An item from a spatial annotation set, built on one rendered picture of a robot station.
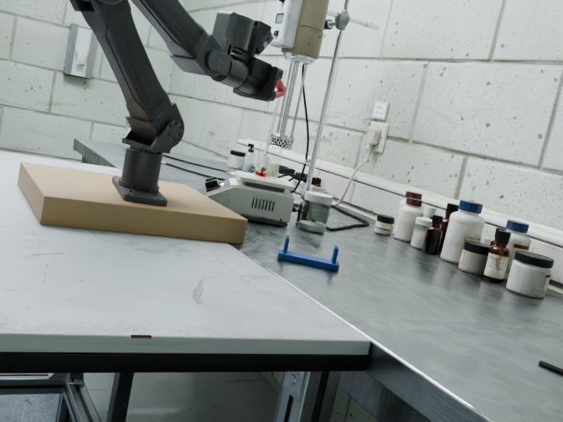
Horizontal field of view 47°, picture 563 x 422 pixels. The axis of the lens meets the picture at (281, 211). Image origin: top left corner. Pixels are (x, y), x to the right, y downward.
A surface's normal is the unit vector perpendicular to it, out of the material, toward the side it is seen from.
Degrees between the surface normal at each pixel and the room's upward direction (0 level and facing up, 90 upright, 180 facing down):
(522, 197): 90
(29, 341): 90
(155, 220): 90
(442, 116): 90
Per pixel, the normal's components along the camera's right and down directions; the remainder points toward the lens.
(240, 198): 0.11, 0.16
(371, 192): -0.87, -0.11
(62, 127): 0.45, 0.21
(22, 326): 0.20, -0.97
